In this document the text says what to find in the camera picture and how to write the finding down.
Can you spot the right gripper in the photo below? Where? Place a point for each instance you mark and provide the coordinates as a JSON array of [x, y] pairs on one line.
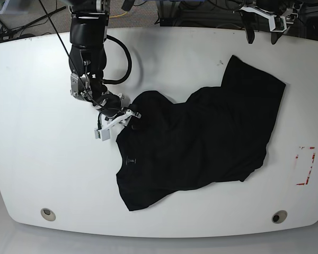
[[111, 105]]

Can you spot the black T-shirt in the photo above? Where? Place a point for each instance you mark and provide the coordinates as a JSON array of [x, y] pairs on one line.
[[219, 134]]

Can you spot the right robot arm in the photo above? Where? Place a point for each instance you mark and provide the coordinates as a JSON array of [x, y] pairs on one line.
[[87, 57]]

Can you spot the black box under table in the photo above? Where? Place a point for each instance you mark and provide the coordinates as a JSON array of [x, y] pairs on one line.
[[170, 21]]

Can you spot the left table grommet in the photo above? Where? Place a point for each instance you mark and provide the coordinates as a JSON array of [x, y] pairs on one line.
[[48, 214]]

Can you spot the table grommet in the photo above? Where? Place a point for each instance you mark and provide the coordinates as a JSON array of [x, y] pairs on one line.
[[279, 217], [48, 214]]

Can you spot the right table grommet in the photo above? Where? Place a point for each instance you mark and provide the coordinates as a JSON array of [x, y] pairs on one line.
[[279, 217]]

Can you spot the red tape marking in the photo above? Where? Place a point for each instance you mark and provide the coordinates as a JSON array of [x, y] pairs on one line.
[[303, 165]]

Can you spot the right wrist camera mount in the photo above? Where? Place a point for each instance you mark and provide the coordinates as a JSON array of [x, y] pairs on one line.
[[104, 127]]

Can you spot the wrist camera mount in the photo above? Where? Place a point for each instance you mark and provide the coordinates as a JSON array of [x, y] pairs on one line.
[[104, 127], [277, 23]]

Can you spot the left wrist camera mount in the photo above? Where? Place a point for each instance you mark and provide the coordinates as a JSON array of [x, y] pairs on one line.
[[277, 23]]

